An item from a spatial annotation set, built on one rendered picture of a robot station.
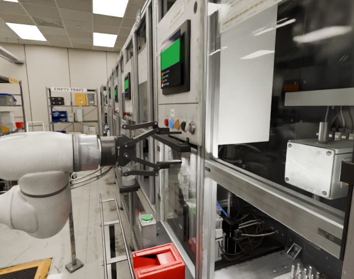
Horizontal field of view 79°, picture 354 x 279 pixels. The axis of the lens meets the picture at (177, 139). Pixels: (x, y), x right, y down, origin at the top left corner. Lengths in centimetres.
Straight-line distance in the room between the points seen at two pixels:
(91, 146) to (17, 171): 14
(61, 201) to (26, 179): 10
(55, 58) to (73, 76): 69
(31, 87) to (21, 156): 756
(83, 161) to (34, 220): 18
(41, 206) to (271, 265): 78
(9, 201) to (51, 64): 750
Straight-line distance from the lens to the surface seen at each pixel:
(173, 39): 76
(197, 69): 62
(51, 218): 62
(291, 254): 104
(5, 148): 53
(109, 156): 54
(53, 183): 55
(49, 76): 799
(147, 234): 94
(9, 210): 62
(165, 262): 86
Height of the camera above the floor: 148
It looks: 9 degrees down
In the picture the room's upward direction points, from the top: straight up
